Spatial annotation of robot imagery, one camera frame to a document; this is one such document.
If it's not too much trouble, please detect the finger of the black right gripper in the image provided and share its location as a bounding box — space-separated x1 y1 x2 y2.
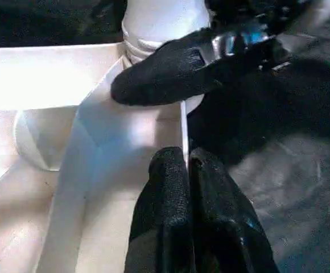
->
111 27 234 107
91 0 129 29

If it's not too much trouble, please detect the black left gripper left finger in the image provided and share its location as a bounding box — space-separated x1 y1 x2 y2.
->
124 147 194 273

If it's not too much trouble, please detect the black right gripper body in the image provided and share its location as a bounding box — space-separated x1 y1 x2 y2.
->
199 0 330 92

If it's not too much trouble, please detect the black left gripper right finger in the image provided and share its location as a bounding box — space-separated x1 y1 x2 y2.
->
190 148 279 273

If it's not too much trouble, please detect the white plastic table leg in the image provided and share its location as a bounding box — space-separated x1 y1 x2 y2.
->
121 0 212 64

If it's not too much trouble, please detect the white plastic table top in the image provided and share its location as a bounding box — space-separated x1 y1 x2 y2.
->
0 43 205 273

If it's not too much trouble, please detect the black plastic mat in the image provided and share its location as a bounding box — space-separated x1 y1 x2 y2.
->
0 0 330 273

